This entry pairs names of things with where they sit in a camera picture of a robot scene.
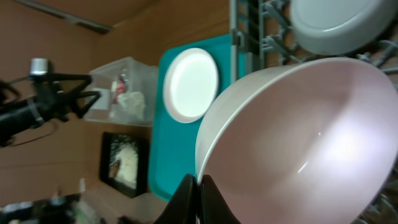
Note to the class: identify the clear plastic bin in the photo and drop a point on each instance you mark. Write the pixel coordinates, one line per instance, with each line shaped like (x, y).
(128, 91)

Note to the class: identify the teal serving tray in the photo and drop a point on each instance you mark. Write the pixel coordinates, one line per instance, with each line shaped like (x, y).
(172, 148)

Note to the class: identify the small pink plate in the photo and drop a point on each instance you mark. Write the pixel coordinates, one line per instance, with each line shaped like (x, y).
(306, 143)

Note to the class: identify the white napkin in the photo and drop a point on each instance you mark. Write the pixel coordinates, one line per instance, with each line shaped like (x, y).
(133, 103)

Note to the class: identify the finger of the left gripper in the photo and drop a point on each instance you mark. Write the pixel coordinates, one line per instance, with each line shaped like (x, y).
(67, 83)
(80, 103)

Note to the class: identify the brown food piece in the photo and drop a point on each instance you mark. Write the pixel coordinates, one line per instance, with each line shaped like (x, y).
(114, 169)

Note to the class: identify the grey bowl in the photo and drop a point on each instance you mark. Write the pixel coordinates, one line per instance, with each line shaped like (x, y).
(334, 27)

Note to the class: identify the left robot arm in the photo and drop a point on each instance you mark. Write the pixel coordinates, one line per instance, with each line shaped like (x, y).
(15, 114)

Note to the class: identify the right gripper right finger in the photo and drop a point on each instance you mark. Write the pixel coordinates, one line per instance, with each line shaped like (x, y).
(213, 209)

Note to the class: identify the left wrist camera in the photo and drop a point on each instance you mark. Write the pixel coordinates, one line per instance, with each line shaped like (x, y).
(39, 66)

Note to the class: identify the black tray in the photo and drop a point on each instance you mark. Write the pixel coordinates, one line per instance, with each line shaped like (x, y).
(143, 163)

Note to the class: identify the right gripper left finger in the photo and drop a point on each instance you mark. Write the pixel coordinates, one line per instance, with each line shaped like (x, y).
(182, 207)

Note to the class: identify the dark metal wall strip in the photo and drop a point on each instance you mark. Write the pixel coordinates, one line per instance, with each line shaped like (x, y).
(78, 21)

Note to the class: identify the rice pile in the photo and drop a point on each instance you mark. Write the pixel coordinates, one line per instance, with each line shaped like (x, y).
(123, 148)

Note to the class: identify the large pink plate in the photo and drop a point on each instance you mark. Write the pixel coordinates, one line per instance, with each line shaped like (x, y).
(190, 85)

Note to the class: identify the grey dish rack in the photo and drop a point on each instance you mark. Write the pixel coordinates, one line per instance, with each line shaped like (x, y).
(262, 37)

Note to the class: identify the red snack wrapper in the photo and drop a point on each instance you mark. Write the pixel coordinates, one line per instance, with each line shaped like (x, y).
(119, 86)

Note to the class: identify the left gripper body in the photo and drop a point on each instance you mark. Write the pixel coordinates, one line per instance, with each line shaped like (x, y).
(46, 104)

